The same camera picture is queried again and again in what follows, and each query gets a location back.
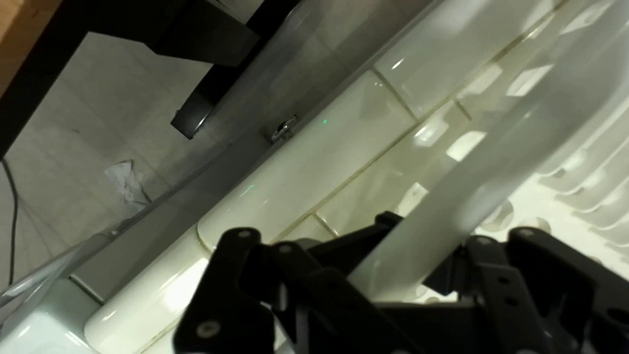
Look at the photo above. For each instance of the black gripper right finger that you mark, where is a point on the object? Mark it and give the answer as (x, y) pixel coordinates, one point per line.
(557, 287)

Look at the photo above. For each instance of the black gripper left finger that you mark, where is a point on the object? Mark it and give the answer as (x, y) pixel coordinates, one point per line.
(229, 295)

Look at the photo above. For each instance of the white plastic dish rack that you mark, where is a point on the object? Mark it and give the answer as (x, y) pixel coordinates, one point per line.
(498, 157)

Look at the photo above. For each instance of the crumpled clear plastic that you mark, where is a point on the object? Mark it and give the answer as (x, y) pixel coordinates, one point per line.
(128, 183)

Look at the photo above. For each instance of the small metal latch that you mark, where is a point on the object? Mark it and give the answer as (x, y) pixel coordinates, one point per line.
(284, 128)

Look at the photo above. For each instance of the black table leg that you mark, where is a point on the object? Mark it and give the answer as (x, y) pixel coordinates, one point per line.
(209, 85)

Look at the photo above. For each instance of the wooden table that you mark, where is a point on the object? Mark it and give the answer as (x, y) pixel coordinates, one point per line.
(22, 31)

